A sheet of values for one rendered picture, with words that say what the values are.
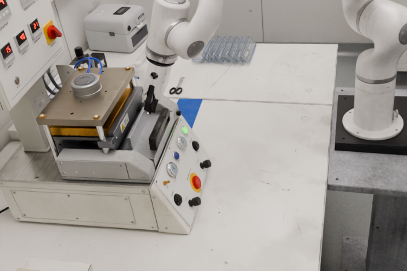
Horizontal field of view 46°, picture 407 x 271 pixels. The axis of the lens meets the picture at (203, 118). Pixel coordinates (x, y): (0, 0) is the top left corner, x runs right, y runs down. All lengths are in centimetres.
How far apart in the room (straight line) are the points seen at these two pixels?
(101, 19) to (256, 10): 171
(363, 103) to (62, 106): 90
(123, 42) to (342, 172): 118
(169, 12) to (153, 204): 51
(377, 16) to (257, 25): 238
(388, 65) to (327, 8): 217
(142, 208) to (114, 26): 110
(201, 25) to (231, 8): 266
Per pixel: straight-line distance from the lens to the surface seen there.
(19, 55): 131
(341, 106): 176
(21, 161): 148
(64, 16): 227
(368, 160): 158
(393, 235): 193
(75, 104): 130
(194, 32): 108
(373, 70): 151
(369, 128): 162
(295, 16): 368
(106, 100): 129
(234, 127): 171
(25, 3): 134
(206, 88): 196
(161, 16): 113
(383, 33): 141
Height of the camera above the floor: 175
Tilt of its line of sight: 34 degrees down
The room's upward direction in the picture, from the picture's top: 8 degrees counter-clockwise
